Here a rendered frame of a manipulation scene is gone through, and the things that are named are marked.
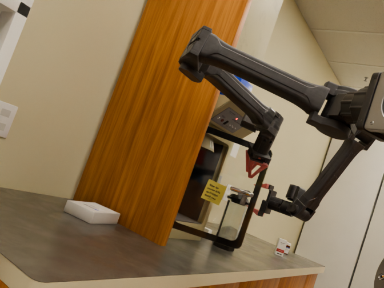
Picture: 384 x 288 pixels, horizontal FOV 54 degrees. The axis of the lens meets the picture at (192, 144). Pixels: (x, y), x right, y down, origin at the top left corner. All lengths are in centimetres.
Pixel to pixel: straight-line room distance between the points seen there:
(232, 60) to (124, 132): 72
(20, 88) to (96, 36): 37
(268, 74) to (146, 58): 77
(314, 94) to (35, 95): 97
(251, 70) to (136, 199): 71
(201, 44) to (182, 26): 63
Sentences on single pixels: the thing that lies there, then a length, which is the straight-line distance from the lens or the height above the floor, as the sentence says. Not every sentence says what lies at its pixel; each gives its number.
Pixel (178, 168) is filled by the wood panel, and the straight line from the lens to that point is 130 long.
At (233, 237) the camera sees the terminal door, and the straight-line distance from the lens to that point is 146.
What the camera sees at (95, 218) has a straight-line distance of 129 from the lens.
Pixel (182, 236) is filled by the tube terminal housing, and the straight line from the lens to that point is 155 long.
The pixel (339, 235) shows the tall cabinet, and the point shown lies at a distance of 432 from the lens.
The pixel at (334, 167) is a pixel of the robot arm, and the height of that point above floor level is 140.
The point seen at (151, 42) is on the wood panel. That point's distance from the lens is 159.
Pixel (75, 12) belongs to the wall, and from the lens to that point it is 153.
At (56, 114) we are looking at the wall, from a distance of 151.
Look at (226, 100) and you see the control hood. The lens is 137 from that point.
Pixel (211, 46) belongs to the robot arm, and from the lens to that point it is 90.
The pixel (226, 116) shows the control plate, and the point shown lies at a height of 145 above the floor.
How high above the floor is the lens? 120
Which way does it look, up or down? 4 degrees up
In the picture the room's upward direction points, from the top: 20 degrees clockwise
